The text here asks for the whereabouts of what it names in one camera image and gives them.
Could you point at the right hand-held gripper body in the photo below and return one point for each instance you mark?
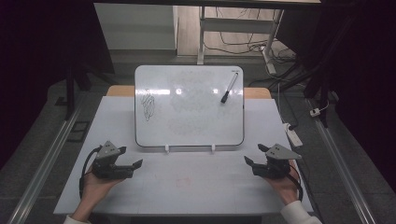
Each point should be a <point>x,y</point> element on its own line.
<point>275,161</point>

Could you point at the black floor frame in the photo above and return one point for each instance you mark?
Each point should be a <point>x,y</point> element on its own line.
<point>78,131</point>

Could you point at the white whiteboard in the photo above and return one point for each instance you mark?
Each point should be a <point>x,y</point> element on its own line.
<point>186,118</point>

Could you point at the white cabinet panel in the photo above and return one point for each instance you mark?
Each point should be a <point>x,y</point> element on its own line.
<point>137,26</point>

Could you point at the white table mat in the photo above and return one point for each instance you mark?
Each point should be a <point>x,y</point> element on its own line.
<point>174,186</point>

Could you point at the black whiteboard marker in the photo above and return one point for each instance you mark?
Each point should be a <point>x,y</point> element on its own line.
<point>229,87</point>

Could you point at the aluminium rail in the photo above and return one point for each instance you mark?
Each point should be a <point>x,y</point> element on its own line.
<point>342,165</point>
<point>46,165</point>

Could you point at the small white adapter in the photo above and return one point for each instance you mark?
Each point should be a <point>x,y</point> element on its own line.
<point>314,112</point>

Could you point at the black metal stand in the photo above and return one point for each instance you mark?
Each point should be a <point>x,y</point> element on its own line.
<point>320,84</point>
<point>70,93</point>

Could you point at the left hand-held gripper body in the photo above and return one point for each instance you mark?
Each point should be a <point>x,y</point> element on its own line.
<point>107,161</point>

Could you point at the person's left hand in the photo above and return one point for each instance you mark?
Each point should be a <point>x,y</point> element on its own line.
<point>98,189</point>

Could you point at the person's right hand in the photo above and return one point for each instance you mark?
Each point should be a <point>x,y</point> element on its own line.
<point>285,188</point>

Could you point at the black curtain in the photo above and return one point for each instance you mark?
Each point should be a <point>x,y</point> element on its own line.
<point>364,77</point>
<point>40,62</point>

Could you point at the white whiteboard stand clip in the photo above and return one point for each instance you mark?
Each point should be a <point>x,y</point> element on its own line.
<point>167,148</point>
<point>213,148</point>

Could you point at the white desk frame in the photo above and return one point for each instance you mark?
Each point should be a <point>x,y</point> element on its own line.
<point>236,25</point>

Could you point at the white power strip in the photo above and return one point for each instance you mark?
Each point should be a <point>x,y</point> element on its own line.
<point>293,135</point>

